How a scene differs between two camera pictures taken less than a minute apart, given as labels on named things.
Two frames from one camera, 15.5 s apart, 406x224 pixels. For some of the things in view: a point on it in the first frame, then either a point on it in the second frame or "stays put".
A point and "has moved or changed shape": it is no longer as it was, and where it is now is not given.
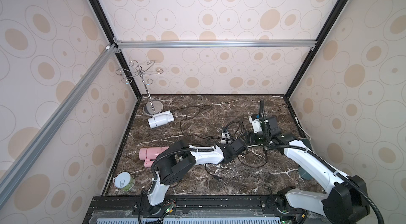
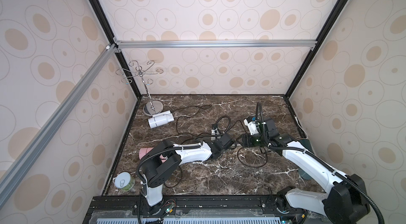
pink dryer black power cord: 210,174 has moved or changed shape
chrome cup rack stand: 152,106 stays put
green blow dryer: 307,143 stays put
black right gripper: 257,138 stays put
